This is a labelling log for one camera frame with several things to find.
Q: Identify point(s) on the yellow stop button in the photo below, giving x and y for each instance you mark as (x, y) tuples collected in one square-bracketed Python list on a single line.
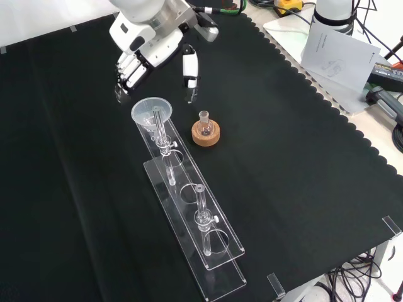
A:
[(288, 5)]

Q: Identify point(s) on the black tripod leg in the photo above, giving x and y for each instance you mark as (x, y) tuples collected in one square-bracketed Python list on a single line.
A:
[(395, 47)]

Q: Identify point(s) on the translucent plastic funnel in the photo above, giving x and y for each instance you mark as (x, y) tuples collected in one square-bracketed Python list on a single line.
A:
[(141, 111)]

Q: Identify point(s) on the clear acrylic funnel stand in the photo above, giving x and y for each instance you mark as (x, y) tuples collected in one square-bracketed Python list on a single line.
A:
[(201, 220)]

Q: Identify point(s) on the black table cloth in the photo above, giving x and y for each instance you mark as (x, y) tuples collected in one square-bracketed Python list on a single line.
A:
[(283, 157)]

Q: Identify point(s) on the black power adapter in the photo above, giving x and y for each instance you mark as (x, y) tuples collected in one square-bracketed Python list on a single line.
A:
[(387, 75)]

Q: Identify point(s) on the pale board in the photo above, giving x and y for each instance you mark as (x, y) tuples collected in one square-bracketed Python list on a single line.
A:
[(343, 97)]

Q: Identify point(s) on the grey and black plug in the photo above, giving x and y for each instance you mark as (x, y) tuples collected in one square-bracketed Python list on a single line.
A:
[(385, 100)]

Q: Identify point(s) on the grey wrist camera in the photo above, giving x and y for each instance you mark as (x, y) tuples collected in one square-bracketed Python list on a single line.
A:
[(207, 30)]

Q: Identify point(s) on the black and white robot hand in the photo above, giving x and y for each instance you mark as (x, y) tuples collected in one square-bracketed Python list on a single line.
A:
[(157, 50)]

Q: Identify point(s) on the white paper booklet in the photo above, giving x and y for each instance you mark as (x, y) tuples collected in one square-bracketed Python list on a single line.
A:
[(340, 59)]

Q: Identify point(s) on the small round-bottom glass flask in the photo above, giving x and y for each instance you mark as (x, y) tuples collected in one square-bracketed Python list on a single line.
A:
[(205, 127)]

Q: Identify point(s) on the clear cloth clip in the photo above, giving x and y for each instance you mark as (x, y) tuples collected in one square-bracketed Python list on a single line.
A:
[(392, 225), (73, 28), (2, 49), (276, 285)]

